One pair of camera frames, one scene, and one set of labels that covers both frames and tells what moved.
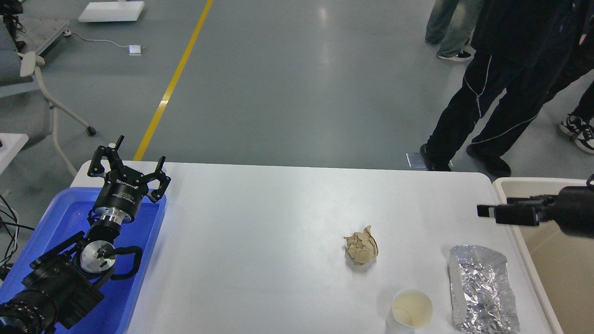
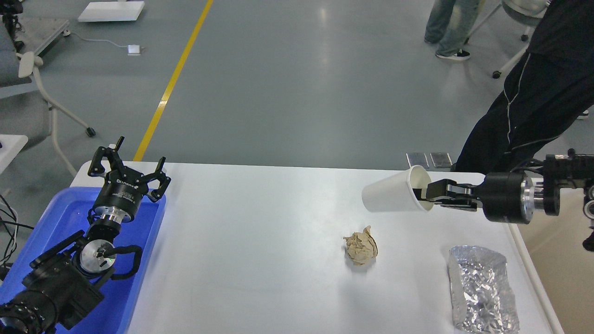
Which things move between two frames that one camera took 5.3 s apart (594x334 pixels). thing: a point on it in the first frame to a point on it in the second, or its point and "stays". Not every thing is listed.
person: x=521 y=49 to x=544 y=92
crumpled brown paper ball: x=362 y=247 stays
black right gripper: x=574 y=212 to x=506 y=196
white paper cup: x=411 y=309 to x=395 y=194
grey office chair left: x=25 y=108 stays
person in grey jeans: x=452 y=24 stays
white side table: x=12 y=143 stays
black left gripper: x=121 y=195 stays
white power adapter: x=135 y=50 stays
